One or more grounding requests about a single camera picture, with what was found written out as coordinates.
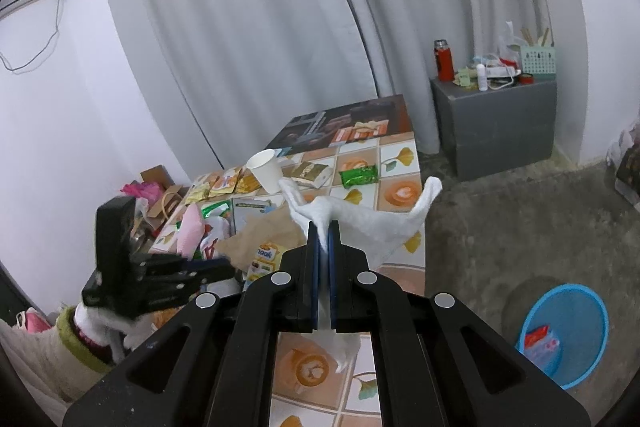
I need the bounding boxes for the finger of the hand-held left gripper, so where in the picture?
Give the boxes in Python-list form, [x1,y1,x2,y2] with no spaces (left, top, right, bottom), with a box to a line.
[132,253,232,276]
[144,268,236,296]

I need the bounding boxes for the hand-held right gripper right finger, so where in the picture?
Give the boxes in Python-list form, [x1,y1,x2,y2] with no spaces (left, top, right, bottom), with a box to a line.
[330,222,591,427]

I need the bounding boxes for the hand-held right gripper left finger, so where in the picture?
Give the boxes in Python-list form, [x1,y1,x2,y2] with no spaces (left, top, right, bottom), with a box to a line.
[62,223,319,427]

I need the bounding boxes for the white tissue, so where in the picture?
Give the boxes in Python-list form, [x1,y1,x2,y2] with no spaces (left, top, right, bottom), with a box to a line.
[277,177,443,375]

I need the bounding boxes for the white paper cup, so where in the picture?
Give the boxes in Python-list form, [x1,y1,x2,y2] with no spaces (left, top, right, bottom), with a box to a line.
[246,149,283,194]

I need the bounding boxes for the blue mesh wastebasket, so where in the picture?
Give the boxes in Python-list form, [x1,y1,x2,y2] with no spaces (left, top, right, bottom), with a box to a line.
[515,283,610,389]

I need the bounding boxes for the person's left forearm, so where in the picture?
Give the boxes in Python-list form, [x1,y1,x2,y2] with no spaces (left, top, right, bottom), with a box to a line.
[0,304,121,414]

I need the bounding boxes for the person's left hand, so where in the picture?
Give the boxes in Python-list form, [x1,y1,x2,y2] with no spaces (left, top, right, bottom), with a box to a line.
[74,306,157,361]

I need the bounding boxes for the white red plastic bag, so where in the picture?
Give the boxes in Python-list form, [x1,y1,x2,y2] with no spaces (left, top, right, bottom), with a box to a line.
[199,217,233,263]

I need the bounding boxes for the yellow drink carton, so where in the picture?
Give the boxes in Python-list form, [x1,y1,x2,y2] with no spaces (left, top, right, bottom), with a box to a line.
[245,243,287,283]

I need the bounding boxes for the green white snack packet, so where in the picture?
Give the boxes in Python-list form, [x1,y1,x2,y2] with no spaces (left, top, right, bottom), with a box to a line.
[200,201,233,223]

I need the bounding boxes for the pink plastic bag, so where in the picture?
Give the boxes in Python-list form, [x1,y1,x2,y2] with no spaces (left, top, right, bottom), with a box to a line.
[120,181,163,202]

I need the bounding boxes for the brown paper bag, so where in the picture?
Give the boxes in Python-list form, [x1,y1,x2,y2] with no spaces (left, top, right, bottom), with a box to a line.
[141,165,188,233]

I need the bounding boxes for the white carton with blue edge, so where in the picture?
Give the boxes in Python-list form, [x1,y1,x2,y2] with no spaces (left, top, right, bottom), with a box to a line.
[231,198,278,235]

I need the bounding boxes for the yellow snack packet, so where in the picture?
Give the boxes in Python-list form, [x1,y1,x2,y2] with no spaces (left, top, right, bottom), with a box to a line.
[235,172,261,194]
[209,168,243,198]
[186,174,213,205]

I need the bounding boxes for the green foil snack packet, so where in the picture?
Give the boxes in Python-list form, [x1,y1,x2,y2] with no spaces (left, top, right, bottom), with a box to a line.
[340,164,379,188]

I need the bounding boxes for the gold snack packet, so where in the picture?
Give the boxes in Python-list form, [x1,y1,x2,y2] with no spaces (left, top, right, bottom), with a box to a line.
[290,161,332,188]

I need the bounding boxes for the table with tile-pattern cloth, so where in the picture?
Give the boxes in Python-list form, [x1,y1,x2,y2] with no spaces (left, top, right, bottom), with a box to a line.
[147,94,428,427]

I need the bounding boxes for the red wrapper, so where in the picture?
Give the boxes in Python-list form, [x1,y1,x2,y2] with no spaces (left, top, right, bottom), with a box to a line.
[522,326,551,353]

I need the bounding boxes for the grey cabinet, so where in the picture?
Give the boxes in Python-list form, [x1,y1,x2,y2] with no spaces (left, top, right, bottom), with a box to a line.
[430,74,558,182]

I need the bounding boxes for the pink printed packet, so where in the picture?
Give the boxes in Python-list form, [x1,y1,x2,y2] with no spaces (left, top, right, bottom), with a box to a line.
[530,334,562,364]

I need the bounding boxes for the grey curtain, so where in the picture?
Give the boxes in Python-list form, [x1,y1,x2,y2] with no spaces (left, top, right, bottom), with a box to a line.
[97,0,556,168]

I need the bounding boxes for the red thermos flask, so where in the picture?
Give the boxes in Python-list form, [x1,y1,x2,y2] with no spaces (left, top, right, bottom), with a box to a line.
[434,39,455,81]

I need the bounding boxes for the pale green basket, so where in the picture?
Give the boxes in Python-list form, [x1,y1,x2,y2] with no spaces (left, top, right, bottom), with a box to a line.
[520,44,557,75]

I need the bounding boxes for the wooden chopsticks bundle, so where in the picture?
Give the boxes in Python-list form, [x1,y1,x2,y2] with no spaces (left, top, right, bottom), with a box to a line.
[521,26,552,48]

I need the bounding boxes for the printed plastic bag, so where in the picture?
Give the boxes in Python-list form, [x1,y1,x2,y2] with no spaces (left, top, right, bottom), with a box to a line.
[606,117,640,208]

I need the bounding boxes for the air conditioner cable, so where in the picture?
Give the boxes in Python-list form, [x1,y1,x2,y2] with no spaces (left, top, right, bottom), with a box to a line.
[0,0,74,74]

